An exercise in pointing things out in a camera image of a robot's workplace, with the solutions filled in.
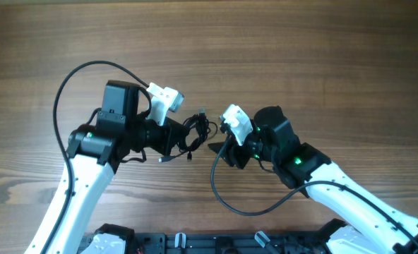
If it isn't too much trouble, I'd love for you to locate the black USB cable bundle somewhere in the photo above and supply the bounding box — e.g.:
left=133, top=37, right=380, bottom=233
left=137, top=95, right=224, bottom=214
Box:
left=158, top=107, right=219, bottom=164

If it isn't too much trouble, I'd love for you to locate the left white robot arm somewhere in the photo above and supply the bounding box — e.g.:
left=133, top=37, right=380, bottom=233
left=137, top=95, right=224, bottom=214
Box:
left=26, top=80, right=189, bottom=253

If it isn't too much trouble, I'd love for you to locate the left black camera cable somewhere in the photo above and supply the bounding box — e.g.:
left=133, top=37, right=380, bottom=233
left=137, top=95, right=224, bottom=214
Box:
left=39, top=60, right=153, bottom=254

